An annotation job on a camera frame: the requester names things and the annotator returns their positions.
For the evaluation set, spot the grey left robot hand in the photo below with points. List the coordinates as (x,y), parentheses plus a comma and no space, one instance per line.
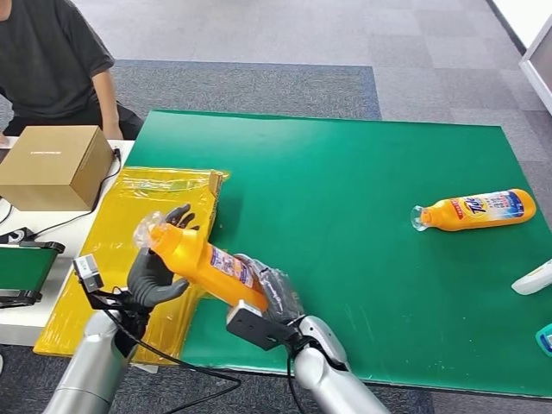
(151,280)

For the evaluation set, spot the white plastic object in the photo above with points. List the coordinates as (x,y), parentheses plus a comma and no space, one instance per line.
(535,280)

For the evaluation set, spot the brown cardboard box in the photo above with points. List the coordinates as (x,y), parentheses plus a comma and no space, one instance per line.
(51,168)

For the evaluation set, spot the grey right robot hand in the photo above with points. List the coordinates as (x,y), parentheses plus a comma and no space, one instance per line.
(276,291)

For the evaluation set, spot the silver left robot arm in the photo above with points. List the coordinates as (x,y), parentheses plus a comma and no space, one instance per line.
(94,360)

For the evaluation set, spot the yellow taped cardboard sheet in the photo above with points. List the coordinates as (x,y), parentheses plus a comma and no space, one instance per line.
(112,245)

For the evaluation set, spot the orange bottle with Tide label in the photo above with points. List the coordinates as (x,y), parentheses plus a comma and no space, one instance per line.
(479,210)

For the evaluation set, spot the white framed panel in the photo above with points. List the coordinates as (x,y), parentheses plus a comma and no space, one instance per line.
(539,60)

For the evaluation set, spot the green tray with black frame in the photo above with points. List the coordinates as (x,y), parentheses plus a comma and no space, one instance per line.
(23,271)

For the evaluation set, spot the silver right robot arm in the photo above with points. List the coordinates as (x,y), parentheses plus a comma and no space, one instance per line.
(332,371)

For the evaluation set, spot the person's left forearm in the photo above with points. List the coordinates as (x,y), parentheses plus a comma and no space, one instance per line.
(108,108)

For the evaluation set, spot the small black device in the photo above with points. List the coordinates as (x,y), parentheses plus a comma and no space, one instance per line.
(15,235)

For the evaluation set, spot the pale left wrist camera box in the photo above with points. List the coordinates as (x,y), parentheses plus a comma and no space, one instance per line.
(88,272)

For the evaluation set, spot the teal plastic object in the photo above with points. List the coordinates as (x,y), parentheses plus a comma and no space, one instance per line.
(545,340)

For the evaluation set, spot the green table mat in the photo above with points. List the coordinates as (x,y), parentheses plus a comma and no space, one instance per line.
(345,188)

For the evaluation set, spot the orange bottle with small label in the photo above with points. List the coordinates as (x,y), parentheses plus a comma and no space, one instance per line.
(202,263)

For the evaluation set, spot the person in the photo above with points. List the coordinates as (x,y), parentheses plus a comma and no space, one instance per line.
(47,57)

